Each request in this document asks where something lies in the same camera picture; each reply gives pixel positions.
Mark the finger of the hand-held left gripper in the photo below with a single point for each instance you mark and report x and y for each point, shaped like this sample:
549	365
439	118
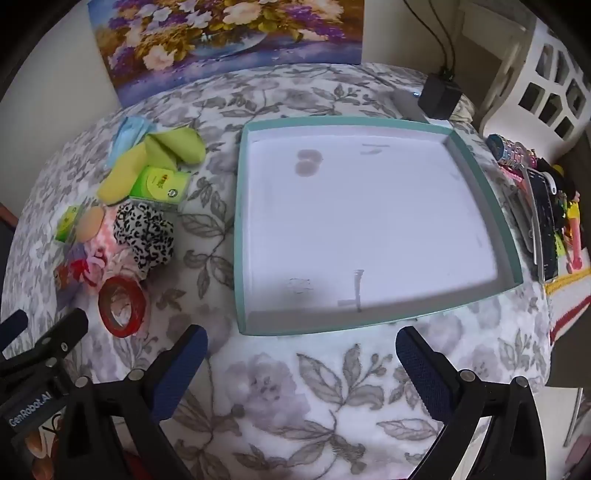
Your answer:
14	323
64	334

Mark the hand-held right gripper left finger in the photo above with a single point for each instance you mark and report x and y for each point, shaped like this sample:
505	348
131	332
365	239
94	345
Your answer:
180	369

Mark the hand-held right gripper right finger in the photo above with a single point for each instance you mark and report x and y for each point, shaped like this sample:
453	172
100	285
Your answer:
420	369

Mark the red white scrunchie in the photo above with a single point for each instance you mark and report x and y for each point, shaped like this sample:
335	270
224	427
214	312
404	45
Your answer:
81	272

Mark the red hair band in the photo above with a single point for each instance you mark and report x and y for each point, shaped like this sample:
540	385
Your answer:
141	307

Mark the purple wipes pack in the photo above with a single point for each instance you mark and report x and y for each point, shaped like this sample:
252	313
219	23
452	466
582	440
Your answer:
76	251

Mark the pink frilly cloth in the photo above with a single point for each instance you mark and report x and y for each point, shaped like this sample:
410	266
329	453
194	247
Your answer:
108	249

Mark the beige makeup sponge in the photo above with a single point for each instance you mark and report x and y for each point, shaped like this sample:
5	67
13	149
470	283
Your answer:
90	224

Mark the leopard print scrunchie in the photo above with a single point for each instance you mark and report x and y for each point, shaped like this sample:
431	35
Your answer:
143	235

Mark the teal cardboard tray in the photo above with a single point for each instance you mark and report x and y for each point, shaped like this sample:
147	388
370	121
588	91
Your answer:
360	207

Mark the yellow-green cloth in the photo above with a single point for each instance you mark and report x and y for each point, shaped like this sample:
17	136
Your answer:
129	170

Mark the blue face mask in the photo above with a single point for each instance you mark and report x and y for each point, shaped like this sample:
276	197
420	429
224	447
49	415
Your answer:
127	134

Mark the small green tissue pack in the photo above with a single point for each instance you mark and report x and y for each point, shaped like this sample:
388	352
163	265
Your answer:
67	224

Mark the white phone stand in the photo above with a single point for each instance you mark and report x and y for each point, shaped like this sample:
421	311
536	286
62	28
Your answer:
526	221

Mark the black smartphone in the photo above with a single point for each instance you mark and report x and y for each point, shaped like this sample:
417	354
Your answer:
545	226

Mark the yellow pink toy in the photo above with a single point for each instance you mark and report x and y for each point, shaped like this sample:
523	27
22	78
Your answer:
577	235

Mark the colourful cylinder puzzle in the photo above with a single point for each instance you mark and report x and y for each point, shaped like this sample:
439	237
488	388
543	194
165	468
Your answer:
508	150

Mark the black cloth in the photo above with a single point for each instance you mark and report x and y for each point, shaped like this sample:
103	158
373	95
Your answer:
554	173

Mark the cream lace cloth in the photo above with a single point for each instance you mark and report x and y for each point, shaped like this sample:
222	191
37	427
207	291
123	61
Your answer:
461	110

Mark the white power strip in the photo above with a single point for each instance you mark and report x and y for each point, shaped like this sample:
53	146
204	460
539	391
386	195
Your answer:
408	106

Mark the black power adapter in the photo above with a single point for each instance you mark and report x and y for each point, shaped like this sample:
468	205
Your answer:
438	94

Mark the white chair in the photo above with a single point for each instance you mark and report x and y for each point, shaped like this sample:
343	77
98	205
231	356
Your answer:
512	83

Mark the floral painting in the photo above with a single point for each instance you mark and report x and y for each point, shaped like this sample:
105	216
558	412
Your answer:
207	37

